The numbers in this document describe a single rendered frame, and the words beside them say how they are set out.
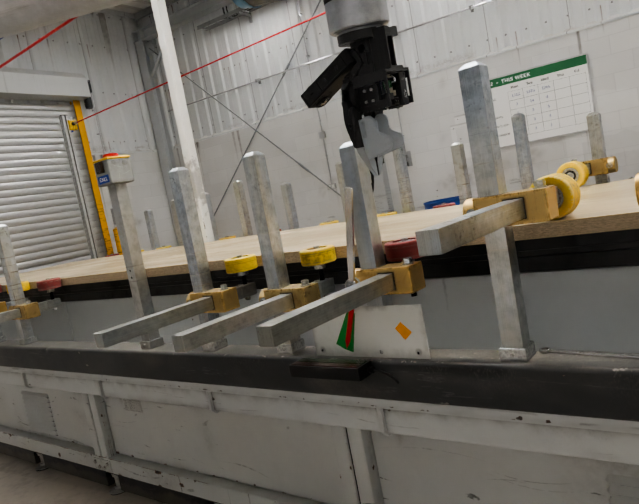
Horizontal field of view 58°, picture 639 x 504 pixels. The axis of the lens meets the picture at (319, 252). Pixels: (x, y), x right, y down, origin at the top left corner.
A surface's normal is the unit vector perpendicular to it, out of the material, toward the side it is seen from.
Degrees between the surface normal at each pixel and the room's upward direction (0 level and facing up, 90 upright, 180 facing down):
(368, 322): 90
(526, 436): 90
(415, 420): 90
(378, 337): 90
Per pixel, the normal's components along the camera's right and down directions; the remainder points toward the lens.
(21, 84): 0.83, -0.11
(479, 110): -0.60, 0.19
